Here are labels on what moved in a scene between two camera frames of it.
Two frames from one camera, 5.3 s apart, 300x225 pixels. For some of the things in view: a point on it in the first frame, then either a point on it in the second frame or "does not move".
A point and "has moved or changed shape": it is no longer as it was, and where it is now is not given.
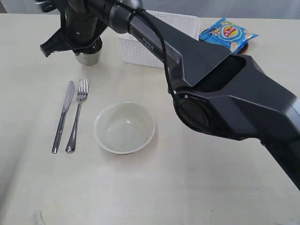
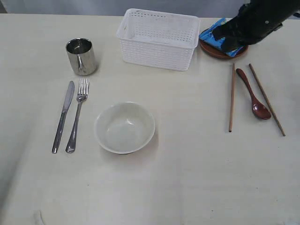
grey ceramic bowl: (124, 128) does not move
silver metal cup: (88, 59) has moved or changed shape
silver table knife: (61, 122) does not move
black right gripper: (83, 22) to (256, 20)
